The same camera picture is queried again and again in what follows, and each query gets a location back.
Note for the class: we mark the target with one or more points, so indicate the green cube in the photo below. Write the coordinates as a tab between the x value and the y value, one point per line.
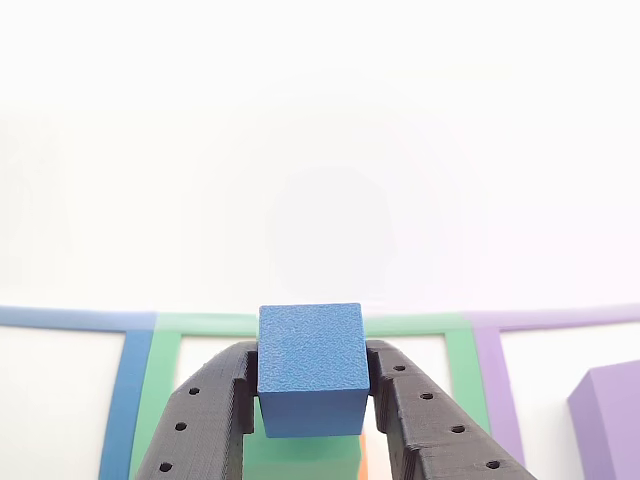
300	457

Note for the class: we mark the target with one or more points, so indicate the small blue cube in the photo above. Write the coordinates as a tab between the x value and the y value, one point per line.
312	360

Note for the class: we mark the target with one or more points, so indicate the purple cube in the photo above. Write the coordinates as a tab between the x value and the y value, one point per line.
610	420

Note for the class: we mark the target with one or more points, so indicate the orange cube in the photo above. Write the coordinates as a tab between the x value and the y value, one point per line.
363	460

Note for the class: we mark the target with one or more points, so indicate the green square frame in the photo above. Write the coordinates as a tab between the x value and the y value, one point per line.
160	370

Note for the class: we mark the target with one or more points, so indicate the purple square frame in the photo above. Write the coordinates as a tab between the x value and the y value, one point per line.
492	375

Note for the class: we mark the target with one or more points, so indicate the blue square frame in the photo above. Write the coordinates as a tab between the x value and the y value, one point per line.
125	390

